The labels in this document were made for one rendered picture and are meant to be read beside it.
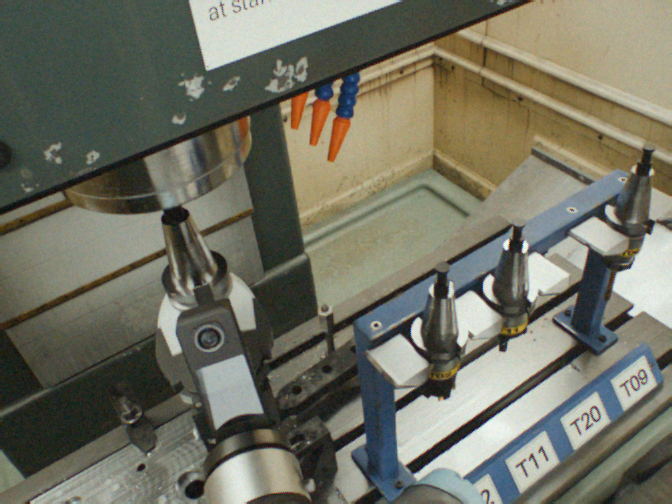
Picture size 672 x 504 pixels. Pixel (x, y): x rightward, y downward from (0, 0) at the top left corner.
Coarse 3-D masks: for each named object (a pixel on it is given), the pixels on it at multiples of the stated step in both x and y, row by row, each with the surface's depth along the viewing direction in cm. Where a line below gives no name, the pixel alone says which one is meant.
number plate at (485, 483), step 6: (486, 474) 86; (480, 480) 86; (486, 480) 86; (474, 486) 85; (480, 486) 86; (486, 486) 86; (492, 486) 86; (480, 492) 85; (486, 492) 86; (492, 492) 86; (486, 498) 86; (492, 498) 86; (498, 498) 86
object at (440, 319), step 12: (432, 288) 67; (432, 300) 66; (444, 300) 66; (432, 312) 67; (444, 312) 67; (456, 312) 68; (432, 324) 68; (444, 324) 68; (456, 324) 69; (432, 336) 69; (444, 336) 69; (456, 336) 70
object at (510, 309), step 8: (488, 280) 76; (488, 288) 75; (536, 288) 75; (488, 296) 74; (496, 296) 74; (528, 296) 74; (536, 296) 74; (496, 304) 73; (504, 304) 73; (512, 304) 73; (520, 304) 74; (528, 304) 74; (504, 312) 74; (512, 312) 73; (520, 312) 75; (528, 312) 75; (512, 320) 74
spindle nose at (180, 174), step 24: (240, 120) 47; (192, 144) 43; (216, 144) 45; (240, 144) 47; (120, 168) 42; (144, 168) 42; (168, 168) 43; (192, 168) 44; (216, 168) 46; (72, 192) 45; (96, 192) 44; (120, 192) 43; (144, 192) 44; (168, 192) 44; (192, 192) 45
